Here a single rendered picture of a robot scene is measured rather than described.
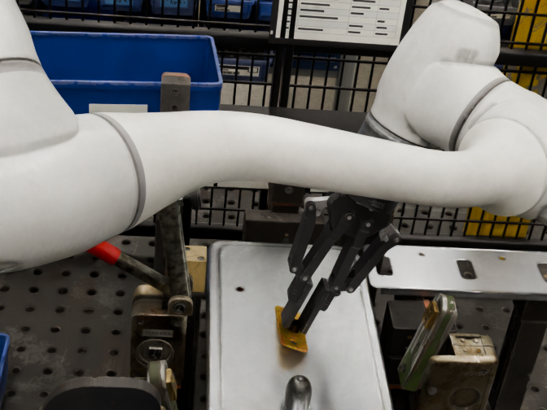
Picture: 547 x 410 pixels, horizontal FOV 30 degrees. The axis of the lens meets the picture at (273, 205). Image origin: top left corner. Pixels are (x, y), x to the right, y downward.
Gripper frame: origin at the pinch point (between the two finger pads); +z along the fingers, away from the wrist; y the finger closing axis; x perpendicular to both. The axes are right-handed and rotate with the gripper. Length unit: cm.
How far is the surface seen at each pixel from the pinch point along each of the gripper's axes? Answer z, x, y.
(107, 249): 1.1, -1.3, -25.7
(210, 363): 9.1, -5.5, -9.2
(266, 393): 7.6, -10.0, -2.7
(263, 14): 14, 177, 18
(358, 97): 50, 259, 84
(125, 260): 1.9, -1.1, -23.1
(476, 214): 4, 62, 48
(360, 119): -9, 50, 13
